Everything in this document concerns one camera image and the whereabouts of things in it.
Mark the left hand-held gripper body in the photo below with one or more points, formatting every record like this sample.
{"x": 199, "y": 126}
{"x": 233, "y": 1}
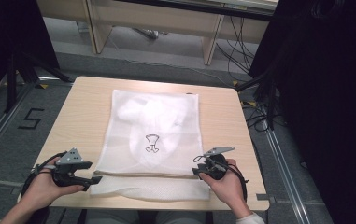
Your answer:
{"x": 65, "y": 168}

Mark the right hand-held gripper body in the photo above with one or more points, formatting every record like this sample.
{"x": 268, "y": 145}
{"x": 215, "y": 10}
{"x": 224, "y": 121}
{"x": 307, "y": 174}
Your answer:
{"x": 214, "y": 163}

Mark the white mesh laundry bag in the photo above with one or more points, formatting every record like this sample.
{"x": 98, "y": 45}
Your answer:
{"x": 153, "y": 149}

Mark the person's right hand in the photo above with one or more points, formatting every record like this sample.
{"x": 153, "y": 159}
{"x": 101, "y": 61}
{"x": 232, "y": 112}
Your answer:
{"x": 225, "y": 183}

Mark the person's left hand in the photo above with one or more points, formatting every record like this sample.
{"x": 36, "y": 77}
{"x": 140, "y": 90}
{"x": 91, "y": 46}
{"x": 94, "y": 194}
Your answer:
{"x": 43, "y": 186}

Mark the person's legs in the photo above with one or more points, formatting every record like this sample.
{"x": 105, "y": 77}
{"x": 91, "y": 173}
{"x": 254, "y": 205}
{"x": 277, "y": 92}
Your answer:
{"x": 116, "y": 217}

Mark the white garment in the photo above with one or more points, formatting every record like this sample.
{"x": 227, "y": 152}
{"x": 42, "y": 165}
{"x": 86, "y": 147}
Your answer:
{"x": 153, "y": 121}

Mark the black metal stand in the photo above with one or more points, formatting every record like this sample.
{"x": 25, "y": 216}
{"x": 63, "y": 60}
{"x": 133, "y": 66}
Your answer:
{"x": 269, "y": 90}

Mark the black tripod stand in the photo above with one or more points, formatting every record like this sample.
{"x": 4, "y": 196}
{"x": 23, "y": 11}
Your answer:
{"x": 26, "y": 71}

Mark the black curtain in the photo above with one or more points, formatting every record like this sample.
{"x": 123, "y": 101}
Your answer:
{"x": 7, "y": 37}
{"x": 328, "y": 93}

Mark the grey power strip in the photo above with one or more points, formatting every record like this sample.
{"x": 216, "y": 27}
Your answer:
{"x": 149, "y": 32}

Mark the light wooden desk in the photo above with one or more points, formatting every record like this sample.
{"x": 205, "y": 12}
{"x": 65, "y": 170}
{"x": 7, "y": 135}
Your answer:
{"x": 153, "y": 18}

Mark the metal floor rail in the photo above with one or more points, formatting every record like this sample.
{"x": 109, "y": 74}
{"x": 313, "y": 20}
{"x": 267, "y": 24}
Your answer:
{"x": 286, "y": 174}
{"x": 1, "y": 124}

